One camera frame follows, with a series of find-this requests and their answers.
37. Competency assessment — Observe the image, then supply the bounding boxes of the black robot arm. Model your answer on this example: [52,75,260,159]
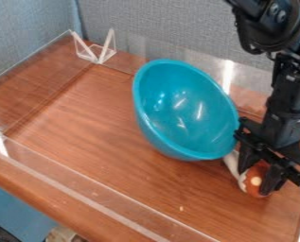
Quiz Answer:
[224,0,300,196]

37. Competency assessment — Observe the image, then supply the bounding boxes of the clear acrylic front barrier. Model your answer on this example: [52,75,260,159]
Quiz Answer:
[0,131,219,242]

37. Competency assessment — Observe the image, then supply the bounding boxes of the blue plastic bowl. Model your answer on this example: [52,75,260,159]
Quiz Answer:
[132,59,240,162]

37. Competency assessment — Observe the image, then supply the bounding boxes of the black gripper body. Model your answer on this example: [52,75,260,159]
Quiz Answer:
[235,104,300,186]

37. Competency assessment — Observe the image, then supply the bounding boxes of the clear acrylic corner bracket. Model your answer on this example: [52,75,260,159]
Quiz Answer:
[70,28,117,64]

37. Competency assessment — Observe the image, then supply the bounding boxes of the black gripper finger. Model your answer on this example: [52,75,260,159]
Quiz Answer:
[239,143,262,173]
[260,164,287,196]

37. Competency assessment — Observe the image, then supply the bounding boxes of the clear acrylic barrier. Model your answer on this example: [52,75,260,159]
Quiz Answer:
[68,29,284,105]
[0,131,219,242]

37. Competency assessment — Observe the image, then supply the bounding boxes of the white and brown toy mushroom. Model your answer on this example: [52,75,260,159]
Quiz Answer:
[223,150,270,199]

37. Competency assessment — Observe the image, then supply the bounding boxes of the clear acrylic back barrier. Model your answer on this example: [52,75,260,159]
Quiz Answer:
[68,29,284,105]

